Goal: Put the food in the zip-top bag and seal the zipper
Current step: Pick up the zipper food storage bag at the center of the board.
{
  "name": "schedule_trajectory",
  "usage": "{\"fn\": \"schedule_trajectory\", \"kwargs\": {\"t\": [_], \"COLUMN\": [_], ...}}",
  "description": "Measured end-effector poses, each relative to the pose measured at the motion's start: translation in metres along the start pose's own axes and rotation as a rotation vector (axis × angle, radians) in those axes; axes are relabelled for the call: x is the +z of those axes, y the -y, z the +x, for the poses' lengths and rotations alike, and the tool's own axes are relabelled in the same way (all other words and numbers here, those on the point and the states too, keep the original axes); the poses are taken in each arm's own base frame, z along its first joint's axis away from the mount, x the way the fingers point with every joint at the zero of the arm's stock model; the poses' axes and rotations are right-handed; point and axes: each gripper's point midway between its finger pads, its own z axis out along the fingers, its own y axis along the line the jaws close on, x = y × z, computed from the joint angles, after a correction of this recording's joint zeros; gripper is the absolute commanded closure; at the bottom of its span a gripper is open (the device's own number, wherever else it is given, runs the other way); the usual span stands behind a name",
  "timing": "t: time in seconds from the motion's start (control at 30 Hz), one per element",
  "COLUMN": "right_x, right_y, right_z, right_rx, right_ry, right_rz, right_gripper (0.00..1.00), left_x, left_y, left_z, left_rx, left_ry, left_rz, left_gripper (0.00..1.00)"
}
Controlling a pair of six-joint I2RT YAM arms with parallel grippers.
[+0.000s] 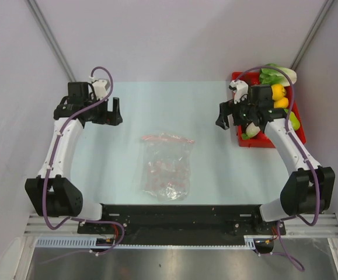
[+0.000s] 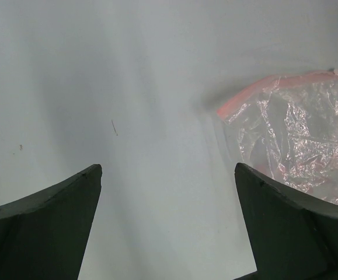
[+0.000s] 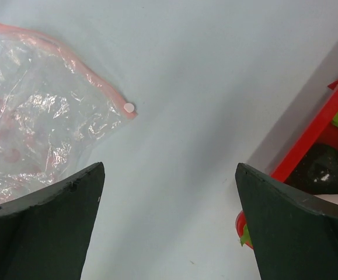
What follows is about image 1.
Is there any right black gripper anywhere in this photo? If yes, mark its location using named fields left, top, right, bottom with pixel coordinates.
left=215, top=93, right=257, bottom=130

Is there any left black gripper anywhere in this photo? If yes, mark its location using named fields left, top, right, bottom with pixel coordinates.
left=84, top=94, right=121, bottom=126

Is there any clear zip top bag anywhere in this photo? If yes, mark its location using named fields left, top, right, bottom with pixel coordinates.
left=141, top=132, right=194, bottom=202

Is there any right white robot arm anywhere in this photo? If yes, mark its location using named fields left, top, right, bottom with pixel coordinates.
left=215, top=80, right=335, bottom=234

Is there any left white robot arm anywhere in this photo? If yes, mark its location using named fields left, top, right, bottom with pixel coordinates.
left=25, top=78, right=123, bottom=233

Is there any red plastic tray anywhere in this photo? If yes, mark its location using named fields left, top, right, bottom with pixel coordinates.
left=231, top=71, right=307, bottom=158

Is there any green white cabbage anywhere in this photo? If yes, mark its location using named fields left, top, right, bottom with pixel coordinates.
left=259, top=64, right=297, bottom=87

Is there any yellow lemon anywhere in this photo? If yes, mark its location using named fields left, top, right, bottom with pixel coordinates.
left=271, top=83, right=286, bottom=101
left=274, top=97, right=289, bottom=109

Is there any green pear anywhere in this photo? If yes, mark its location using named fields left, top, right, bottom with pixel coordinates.
left=289, top=111, right=301, bottom=131

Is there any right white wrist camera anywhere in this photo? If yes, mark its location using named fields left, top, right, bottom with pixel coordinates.
left=229, top=80, right=249, bottom=104

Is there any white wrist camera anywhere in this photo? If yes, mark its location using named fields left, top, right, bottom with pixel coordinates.
left=89, top=76, right=111, bottom=100
left=229, top=80, right=249, bottom=104

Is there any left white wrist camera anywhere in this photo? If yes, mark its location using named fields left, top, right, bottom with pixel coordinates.
left=89, top=76, right=111, bottom=100

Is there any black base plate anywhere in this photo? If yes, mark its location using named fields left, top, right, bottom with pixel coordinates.
left=77, top=204, right=279, bottom=235

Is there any white cable duct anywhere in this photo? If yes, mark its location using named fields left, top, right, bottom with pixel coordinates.
left=36, top=235, right=274, bottom=250

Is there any aluminium rail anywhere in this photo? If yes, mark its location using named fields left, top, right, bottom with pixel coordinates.
left=23, top=213, right=338, bottom=238

